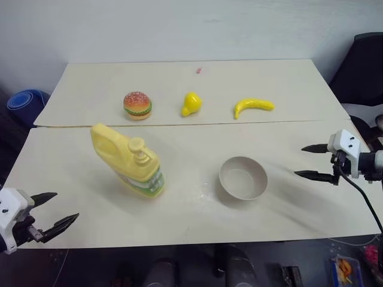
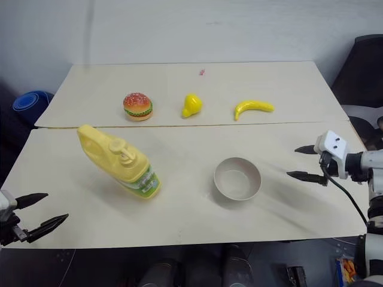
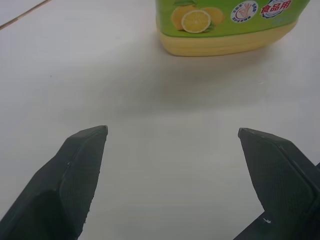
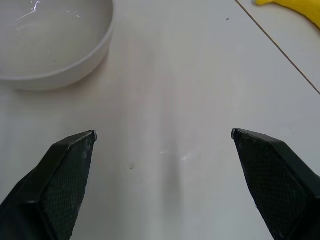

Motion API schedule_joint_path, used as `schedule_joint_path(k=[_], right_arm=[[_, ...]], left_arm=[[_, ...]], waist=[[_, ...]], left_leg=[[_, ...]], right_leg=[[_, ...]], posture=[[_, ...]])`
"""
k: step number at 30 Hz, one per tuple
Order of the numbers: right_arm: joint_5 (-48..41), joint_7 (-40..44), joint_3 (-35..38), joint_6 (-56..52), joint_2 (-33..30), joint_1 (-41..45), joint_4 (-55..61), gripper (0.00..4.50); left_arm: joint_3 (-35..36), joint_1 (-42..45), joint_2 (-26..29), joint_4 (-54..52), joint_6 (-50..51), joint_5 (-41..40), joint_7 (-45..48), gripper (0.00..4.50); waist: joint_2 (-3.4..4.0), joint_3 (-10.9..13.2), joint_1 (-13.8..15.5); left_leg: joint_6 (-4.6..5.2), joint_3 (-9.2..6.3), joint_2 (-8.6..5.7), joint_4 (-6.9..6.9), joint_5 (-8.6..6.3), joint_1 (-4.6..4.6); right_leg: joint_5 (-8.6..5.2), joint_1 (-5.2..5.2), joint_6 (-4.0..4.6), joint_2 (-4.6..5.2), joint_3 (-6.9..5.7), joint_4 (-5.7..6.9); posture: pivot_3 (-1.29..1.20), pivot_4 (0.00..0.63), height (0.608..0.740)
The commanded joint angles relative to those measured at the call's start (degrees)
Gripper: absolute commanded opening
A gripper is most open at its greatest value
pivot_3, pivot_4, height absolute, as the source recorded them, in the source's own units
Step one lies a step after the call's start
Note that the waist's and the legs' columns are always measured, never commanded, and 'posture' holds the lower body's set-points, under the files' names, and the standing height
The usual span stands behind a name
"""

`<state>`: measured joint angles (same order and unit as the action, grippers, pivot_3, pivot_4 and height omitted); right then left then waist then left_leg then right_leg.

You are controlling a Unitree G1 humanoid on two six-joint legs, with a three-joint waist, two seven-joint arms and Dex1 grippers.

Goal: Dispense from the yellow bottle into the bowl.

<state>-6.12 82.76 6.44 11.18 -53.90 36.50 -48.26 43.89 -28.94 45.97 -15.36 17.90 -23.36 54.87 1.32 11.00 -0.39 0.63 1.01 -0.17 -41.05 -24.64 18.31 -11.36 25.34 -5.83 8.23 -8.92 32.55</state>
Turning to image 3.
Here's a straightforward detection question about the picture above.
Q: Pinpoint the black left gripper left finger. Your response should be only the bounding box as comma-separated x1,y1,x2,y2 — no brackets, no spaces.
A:
0,124,109,240

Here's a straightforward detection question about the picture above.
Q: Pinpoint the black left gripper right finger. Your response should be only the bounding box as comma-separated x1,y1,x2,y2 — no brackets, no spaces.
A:
232,127,320,240

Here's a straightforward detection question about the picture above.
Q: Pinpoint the yellow lemon detergent bottle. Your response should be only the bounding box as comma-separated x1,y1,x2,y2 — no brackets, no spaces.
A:
154,0,300,57

